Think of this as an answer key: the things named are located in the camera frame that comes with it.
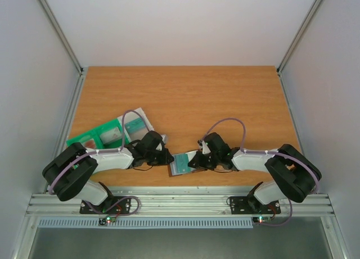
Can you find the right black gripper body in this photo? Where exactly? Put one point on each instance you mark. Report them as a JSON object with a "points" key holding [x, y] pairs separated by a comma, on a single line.
{"points": [[203, 159]]}

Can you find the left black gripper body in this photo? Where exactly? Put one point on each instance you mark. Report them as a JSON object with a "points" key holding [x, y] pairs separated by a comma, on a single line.
{"points": [[153, 159]]}

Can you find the brown leather card holder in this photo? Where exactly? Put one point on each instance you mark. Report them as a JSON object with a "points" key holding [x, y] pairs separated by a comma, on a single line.
{"points": [[190, 154]]}

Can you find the teal VIP credit card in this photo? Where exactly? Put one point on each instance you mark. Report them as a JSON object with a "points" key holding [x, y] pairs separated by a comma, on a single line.
{"points": [[179, 166]]}

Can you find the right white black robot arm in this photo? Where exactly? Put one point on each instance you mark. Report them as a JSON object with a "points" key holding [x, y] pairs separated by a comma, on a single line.
{"points": [[293, 176]]}

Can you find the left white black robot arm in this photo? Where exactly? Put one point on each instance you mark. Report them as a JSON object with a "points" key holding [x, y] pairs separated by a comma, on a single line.
{"points": [[69, 174]]}

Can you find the teal card in white tray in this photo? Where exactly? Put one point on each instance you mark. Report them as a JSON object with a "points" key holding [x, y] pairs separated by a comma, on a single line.
{"points": [[135, 125]]}

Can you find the grey card in green tray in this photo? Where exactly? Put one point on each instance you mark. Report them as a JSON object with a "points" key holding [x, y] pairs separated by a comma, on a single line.
{"points": [[111, 136]]}

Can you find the red patterned card in tray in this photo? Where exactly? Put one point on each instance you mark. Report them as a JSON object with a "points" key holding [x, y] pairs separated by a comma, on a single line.
{"points": [[90, 144]]}

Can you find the green plastic organizer tray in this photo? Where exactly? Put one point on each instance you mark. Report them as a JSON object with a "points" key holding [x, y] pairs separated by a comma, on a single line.
{"points": [[95, 134]]}

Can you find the right small circuit board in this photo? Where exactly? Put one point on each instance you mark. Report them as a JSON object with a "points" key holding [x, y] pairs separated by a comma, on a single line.
{"points": [[262, 219]]}

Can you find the small circuit board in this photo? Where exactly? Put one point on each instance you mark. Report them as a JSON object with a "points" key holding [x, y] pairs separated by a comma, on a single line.
{"points": [[262, 219], [106, 221]]}

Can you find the left small circuit board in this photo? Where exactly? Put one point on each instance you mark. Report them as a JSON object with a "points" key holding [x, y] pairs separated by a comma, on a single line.
{"points": [[106, 221]]}

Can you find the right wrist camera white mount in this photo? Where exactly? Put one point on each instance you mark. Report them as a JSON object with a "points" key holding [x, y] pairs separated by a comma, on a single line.
{"points": [[203, 147]]}

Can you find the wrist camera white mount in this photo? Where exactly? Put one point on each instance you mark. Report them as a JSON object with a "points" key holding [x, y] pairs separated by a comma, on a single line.
{"points": [[163, 138], [203, 147]]}

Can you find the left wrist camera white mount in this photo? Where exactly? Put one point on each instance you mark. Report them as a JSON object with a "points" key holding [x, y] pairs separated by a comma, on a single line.
{"points": [[163, 138]]}

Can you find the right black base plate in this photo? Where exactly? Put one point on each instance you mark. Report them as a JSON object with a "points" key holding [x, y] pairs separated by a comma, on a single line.
{"points": [[243, 205]]}

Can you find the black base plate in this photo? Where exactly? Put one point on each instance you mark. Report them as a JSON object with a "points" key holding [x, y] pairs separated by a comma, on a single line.
{"points": [[112, 206], [243, 205]]}

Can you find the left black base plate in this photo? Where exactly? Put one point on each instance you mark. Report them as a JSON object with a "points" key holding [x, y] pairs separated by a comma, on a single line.
{"points": [[112, 206]]}

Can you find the aluminium front rail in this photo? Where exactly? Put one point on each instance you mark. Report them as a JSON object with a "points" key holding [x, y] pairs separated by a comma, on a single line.
{"points": [[190, 201]]}

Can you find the slotted grey cable duct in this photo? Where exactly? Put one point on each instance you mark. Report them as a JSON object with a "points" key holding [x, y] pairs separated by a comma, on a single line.
{"points": [[149, 223]]}

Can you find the right aluminium frame post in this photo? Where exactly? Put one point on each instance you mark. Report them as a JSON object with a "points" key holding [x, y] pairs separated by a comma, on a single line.
{"points": [[310, 15]]}

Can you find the aluminium frame post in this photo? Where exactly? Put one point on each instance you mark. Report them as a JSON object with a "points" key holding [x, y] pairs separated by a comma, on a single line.
{"points": [[310, 15], [58, 30]]}

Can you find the left aluminium frame post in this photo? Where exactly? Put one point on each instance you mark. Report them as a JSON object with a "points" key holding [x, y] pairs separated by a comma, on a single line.
{"points": [[58, 30]]}

